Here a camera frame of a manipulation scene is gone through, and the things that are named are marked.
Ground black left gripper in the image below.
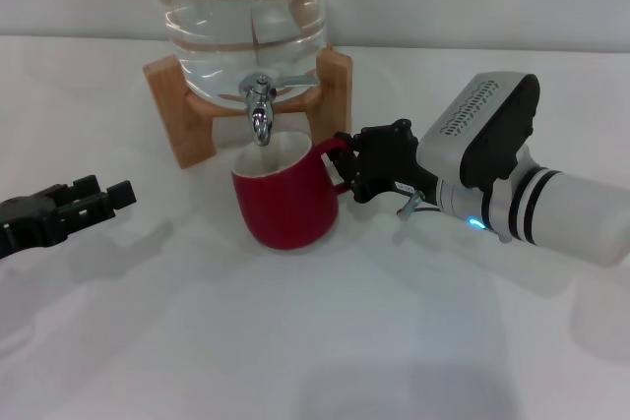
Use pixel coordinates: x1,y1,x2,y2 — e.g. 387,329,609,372
0,174,137,259

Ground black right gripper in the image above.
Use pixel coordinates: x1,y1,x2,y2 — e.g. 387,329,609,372
327,118,442,206

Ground wooden dispenser stand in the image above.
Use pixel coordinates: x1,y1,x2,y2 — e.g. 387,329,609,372
143,45,354,170

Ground red cup white inside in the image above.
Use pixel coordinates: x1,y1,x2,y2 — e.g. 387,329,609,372
230,132,351,252

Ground chrome faucet with lever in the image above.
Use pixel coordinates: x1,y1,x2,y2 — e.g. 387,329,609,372
238,73,318,148

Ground glass water dispenser jar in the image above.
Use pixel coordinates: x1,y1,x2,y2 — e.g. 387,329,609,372
150,0,330,111

